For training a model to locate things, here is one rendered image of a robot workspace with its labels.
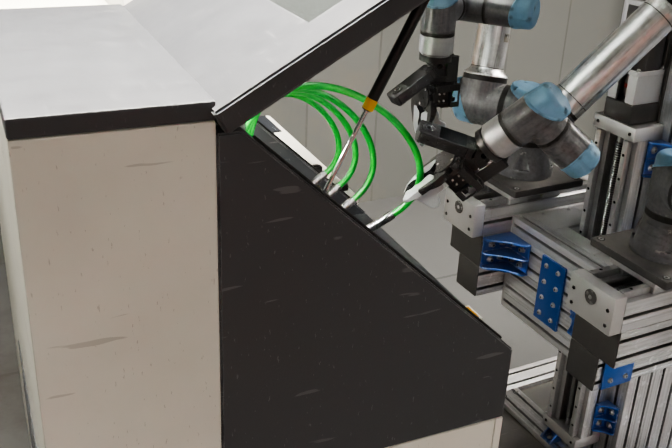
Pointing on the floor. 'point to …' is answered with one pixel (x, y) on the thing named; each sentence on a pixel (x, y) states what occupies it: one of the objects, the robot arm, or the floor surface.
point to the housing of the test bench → (106, 222)
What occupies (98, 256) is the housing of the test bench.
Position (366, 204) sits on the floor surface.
